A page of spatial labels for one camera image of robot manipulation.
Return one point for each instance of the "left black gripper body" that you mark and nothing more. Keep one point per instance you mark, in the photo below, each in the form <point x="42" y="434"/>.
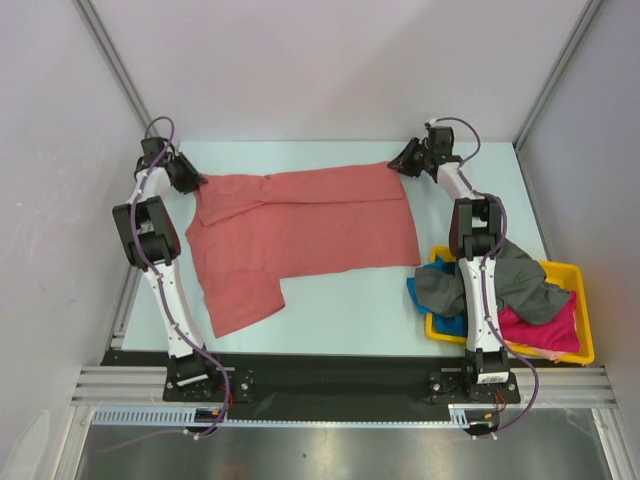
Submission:
<point x="184" y="181"/>

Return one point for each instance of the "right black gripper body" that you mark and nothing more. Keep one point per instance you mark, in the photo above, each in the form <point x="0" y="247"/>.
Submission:
<point x="418" y="163"/>

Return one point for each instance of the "salmon pink t shirt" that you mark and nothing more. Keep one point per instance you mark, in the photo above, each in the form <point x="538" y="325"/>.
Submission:
<point x="250" y="232"/>

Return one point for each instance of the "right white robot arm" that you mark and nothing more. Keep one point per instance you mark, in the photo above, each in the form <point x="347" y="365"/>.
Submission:
<point x="477" y="234"/>

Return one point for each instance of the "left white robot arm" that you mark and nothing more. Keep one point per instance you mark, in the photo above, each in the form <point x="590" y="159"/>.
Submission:
<point x="150" y="240"/>

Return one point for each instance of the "blue t shirt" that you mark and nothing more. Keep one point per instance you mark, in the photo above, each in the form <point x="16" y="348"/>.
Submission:
<point x="440" y="315"/>

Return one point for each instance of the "grey t shirt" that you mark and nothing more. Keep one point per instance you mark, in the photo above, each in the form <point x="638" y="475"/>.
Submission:
<point x="520" y="284"/>

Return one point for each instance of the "magenta t shirt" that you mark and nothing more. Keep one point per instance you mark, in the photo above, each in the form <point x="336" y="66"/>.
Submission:
<point x="554" y="338"/>

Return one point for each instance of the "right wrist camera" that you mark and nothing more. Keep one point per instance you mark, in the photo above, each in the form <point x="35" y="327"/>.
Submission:
<point x="440" y="139"/>

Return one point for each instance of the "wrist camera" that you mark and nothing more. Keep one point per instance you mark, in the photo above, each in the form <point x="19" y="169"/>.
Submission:
<point x="440" y="139"/>
<point x="152" y="146"/>

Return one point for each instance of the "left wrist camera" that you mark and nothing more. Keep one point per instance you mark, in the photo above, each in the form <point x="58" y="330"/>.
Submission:
<point x="152" y="146"/>

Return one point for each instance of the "left aluminium corner post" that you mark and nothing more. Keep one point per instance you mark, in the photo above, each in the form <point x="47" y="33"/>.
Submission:
<point x="112" y="58"/>

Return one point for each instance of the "aluminium corner post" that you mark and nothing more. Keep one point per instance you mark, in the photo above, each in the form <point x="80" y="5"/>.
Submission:
<point x="560" y="67"/>
<point x="112" y="58"/>

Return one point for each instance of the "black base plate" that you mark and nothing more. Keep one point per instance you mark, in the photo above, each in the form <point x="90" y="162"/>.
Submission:
<point x="264" y="382"/>

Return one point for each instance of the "right aluminium corner post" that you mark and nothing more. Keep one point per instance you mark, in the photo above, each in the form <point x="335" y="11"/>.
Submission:
<point x="560" y="67"/>

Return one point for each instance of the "slotted cable duct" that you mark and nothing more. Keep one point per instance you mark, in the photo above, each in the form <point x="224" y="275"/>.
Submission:
<point x="427" y="416"/>

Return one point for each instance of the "aluminium frame rail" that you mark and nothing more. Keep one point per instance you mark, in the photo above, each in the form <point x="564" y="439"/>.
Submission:
<point x="568" y="388"/>

